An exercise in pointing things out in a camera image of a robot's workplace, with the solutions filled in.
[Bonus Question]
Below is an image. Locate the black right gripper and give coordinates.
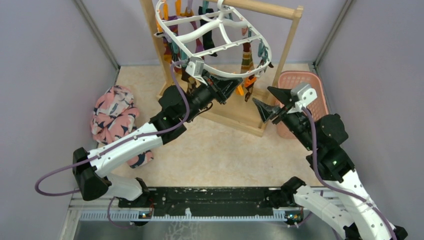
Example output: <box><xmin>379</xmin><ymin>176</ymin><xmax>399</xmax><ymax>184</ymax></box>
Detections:
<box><xmin>252</xmin><ymin>85</ymin><xmax>317</xmax><ymax>150</ymax></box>

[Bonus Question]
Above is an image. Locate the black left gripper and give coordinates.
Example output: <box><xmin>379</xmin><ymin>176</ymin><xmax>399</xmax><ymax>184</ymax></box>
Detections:
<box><xmin>182</xmin><ymin>68</ymin><xmax>242</xmax><ymax>122</ymax></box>

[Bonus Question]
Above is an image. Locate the brown argyle sock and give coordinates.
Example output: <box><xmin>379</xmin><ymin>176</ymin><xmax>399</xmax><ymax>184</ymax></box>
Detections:
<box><xmin>181</xmin><ymin>67</ymin><xmax>197</xmax><ymax>94</ymax></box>
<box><xmin>244</xmin><ymin>61</ymin><xmax>275</xmax><ymax>103</ymax></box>

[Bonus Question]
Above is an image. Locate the white plastic sock hanger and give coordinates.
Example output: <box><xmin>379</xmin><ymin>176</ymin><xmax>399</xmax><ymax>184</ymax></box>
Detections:
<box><xmin>156</xmin><ymin>0</ymin><xmax>272</xmax><ymax>79</ymax></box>

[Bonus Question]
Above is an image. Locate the maroon purple striped sock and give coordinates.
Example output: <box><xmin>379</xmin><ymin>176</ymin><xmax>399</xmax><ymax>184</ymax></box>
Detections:
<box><xmin>163</xmin><ymin>15</ymin><xmax>183</xmax><ymax>74</ymax></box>

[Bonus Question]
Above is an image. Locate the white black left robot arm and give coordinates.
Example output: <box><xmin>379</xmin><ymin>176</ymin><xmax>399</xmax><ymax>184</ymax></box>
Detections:
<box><xmin>72</xmin><ymin>70</ymin><xmax>243</xmax><ymax>207</ymax></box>

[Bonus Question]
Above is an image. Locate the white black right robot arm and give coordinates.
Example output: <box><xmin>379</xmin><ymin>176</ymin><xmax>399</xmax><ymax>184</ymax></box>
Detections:
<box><xmin>253</xmin><ymin>83</ymin><xmax>408</xmax><ymax>240</ymax></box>

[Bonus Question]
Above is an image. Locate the wooden hanger stand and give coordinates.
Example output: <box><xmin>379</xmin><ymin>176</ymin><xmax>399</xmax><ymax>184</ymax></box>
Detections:
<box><xmin>140</xmin><ymin>0</ymin><xmax>304</xmax><ymax>137</ymax></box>

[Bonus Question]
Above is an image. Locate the orange clothespin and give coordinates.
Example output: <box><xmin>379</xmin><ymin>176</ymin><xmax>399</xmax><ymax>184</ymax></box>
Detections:
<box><xmin>235</xmin><ymin>84</ymin><xmax>245</xmax><ymax>96</ymax></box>
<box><xmin>243</xmin><ymin>75</ymin><xmax>257</xmax><ymax>89</ymax></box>

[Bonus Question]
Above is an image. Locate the pink laundry basket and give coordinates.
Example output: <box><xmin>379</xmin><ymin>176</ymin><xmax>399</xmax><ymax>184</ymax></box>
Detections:
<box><xmin>277</xmin><ymin>70</ymin><xmax>329</xmax><ymax>120</ymax></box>

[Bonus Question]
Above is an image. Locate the black white striped sock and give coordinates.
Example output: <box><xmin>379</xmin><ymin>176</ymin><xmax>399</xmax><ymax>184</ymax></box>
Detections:
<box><xmin>198</xmin><ymin>6</ymin><xmax>215</xmax><ymax>50</ymax></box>

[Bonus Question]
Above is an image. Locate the pink navy patterned cloth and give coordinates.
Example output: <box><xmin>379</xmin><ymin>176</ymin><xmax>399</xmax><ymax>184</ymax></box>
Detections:
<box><xmin>90</xmin><ymin>85</ymin><xmax>155</xmax><ymax>169</ymax></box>

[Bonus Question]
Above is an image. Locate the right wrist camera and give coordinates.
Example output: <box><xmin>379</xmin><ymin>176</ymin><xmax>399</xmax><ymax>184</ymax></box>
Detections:
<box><xmin>288</xmin><ymin>82</ymin><xmax>318</xmax><ymax>114</ymax></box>

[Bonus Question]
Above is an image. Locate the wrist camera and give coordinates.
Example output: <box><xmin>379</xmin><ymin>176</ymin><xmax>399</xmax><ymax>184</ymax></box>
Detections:
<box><xmin>185</xmin><ymin>56</ymin><xmax>206</xmax><ymax>85</ymax></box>
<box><xmin>288</xmin><ymin>82</ymin><xmax>318</xmax><ymax>114</ymax></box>

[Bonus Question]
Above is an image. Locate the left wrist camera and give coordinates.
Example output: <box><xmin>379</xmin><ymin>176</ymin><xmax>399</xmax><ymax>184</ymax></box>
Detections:
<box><xmin>185</xmin><ymin>56</ymin><xmax>206</xmax><ymax>85</ymax></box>

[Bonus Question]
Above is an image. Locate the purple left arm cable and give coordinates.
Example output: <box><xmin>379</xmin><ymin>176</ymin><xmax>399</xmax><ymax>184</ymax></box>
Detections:
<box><xmin>34</xmin><ymin>60</ymin><xmax>191</xmax><ymax>198</ymax></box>

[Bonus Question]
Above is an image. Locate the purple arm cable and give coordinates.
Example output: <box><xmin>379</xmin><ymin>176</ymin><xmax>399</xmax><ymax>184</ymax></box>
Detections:
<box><xmin>300</xmin><ymin>106</ymin><xmax>398</xmax><ymax>240</ymax></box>
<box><xmin>34</xmin><ymin>60</ymin><xmax>191</xmax><ymax>198</ymax></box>

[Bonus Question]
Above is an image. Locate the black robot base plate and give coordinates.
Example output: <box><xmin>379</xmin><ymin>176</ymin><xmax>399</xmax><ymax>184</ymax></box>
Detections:
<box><xmin>117</xmin><ymin>186</ymin><xmax>316</xmax><ymax>218</ymax></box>

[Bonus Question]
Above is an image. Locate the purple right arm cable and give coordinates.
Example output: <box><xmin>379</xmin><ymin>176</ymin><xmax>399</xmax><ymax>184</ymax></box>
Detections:
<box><xmin>300</xmin><ymin>106</ymin><xmax>398</xmax><ymax>240</ymax></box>

